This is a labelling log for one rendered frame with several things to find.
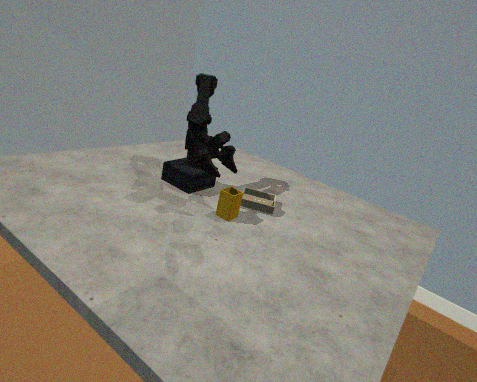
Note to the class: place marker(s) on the tan shallow tray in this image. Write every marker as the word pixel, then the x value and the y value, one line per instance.
pixel 258 200

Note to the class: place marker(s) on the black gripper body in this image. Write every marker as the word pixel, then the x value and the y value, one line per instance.
pixel 201 150

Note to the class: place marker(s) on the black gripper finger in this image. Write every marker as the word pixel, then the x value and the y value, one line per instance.
pixel 207 165
pixel 229 162

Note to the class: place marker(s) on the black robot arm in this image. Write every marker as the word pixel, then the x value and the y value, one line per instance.
pixel 198 118

